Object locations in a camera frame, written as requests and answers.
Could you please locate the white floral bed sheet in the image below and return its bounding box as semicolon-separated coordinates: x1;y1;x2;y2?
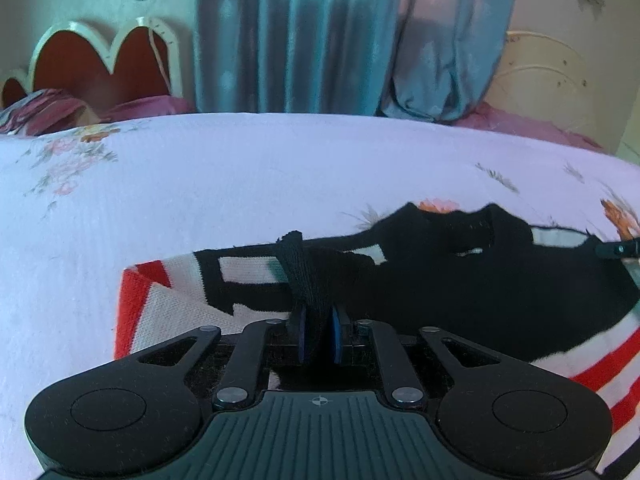
1;114;639;479

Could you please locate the blue-grey curtain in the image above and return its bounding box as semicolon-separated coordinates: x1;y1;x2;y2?
195;0;515;123

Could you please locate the purple pillow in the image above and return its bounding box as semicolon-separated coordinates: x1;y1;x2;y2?
1;89;101;136

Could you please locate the red heart-shaped headboard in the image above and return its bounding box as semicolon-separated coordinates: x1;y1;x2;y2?
1;16;183;110

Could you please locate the pink under sheet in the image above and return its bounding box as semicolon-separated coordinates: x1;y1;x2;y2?
98;96;604;153

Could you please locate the striped black red white sweater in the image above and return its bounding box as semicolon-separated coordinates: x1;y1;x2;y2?
115;204;639;479

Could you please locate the white hanging cable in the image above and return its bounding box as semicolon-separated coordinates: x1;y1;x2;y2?
124;0;172;91

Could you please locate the cream metal bed frame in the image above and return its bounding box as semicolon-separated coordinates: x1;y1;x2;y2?
484;32;599;140

